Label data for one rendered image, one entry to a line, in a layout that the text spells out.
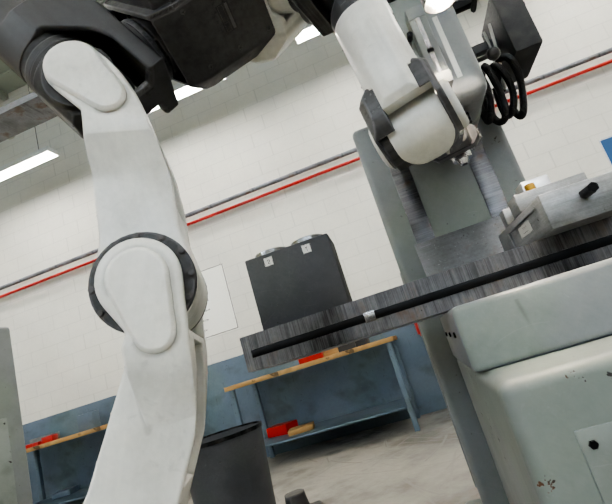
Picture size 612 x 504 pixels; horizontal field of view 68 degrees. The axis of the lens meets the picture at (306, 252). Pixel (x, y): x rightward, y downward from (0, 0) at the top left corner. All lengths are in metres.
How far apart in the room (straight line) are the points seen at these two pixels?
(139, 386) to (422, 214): 1.11
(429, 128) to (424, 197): 0.86
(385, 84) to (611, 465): 0.57
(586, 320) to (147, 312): 0.69
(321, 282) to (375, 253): 4.32
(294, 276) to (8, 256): 7.02
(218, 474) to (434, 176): 1.78
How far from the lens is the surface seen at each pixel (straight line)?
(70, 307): 7.07
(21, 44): 0.90
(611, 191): 1.00
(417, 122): 0.69
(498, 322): 0.86
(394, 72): 0.68
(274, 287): 1.12
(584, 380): 0.72
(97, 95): 0.76
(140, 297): 0.62
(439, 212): 1.52
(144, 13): 0.82
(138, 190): 0.71
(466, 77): 1.17
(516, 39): 1.58
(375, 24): 0.73
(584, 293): 0.90
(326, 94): 6.18
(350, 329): 1.00
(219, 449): 2.53
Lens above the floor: 0.84
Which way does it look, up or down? 14 degrees up
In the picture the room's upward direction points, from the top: 17 degrees counter-clockwise
